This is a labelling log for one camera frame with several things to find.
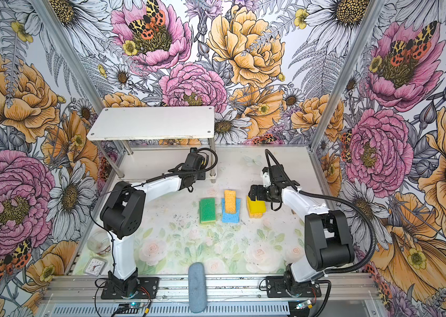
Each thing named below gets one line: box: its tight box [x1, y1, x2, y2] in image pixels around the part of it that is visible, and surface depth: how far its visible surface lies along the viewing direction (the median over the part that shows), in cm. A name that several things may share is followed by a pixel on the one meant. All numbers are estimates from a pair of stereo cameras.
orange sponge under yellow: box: [248, 207, 264, 219], surface depth 93 cm
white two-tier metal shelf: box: [86, 105, 218, 184], surface depth 86 cm
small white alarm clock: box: [83, 257, 108, 277], surface depth 79 cm
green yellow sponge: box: [199, 198, 217, 224], surface depth 92 cm
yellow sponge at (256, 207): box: [246, 195, 267, 214], surface depth 93 cm
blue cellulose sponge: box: [221, 198, 242, 224], surface depth 92 cm
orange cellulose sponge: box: [224, 189, 237, 214], surface depth 94 cm
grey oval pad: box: [188, 262, 208, 314], surface depth 73 cm
